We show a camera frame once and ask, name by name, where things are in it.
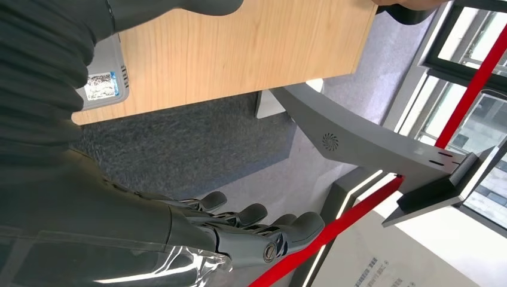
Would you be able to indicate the grey card reader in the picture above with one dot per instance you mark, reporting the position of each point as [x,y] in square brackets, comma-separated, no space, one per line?
[107,59]

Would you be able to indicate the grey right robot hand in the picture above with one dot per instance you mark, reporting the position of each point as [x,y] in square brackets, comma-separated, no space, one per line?
[99,222]

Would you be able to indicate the dark window frame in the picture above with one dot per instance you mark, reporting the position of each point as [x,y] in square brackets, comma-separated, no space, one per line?
[455,67]

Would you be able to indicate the grey kiosk stand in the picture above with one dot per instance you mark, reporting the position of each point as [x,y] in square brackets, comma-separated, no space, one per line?
[356,130]

